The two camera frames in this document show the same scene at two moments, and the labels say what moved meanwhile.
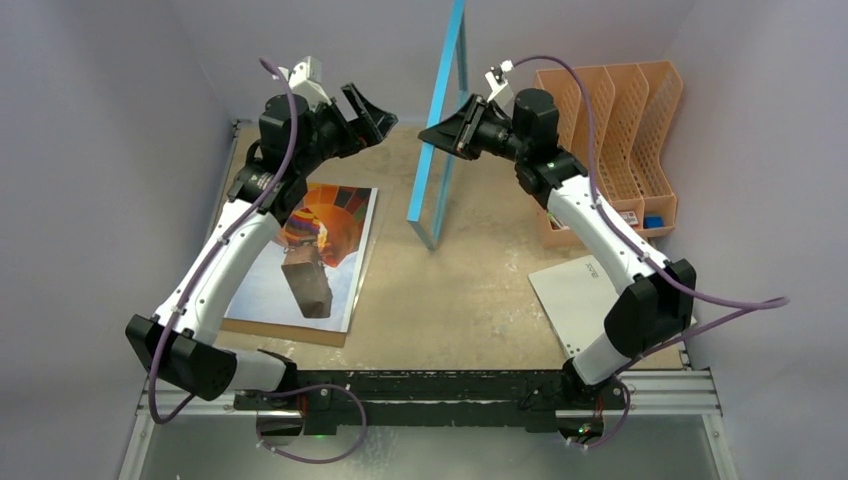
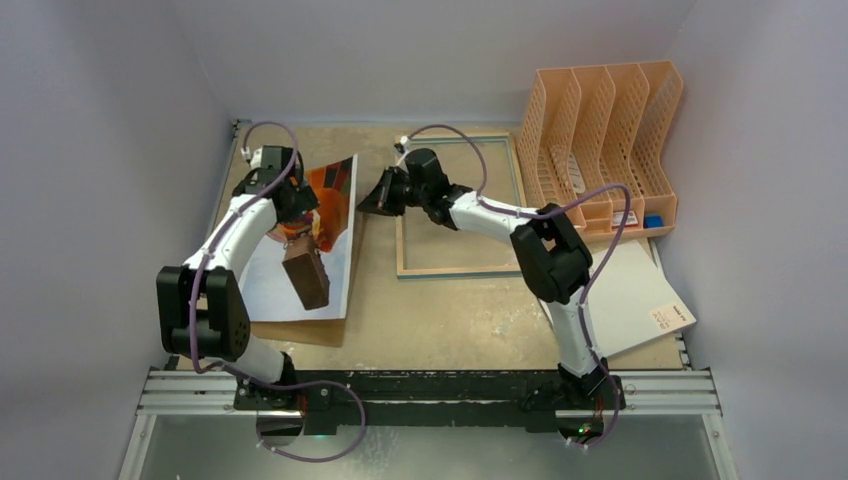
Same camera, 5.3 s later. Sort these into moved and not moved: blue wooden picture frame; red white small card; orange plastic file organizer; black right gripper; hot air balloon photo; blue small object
Moved: hot air balloon photo; black right gripper; blue wooden picture frame
Not moved: blue small object; orange plastic file organizer; red white small card
